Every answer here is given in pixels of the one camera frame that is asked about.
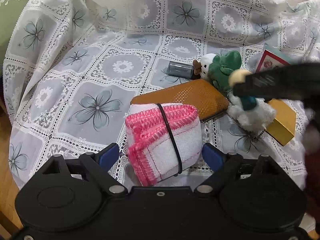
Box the beige teal mushroom toy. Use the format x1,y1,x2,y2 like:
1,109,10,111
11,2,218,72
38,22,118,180
228,69,257,111

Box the pink white towel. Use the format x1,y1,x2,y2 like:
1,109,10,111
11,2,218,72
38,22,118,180
125,103,202,186

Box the grey tape roll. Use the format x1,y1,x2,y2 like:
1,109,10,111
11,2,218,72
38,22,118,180
167,61,193,79

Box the red teal donut box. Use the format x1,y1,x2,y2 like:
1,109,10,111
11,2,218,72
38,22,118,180
255,43,294,73

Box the yellow cardboard box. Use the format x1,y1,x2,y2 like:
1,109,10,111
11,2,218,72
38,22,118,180
266,99,296,146

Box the white fluffy plush toy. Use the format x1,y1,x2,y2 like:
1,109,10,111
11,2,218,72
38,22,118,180
227,92,277,133

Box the orange brown flat case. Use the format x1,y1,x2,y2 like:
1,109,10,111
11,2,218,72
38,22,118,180
130,79,229,122

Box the green white plush toy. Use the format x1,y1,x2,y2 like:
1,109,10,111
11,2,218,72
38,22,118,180
193,50,242,94

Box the white lace floral sofa cover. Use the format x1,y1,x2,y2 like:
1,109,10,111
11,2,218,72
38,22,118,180
1,0,319,187

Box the green embroidered cushion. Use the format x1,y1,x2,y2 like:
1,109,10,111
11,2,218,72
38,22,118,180
0,0,43,63

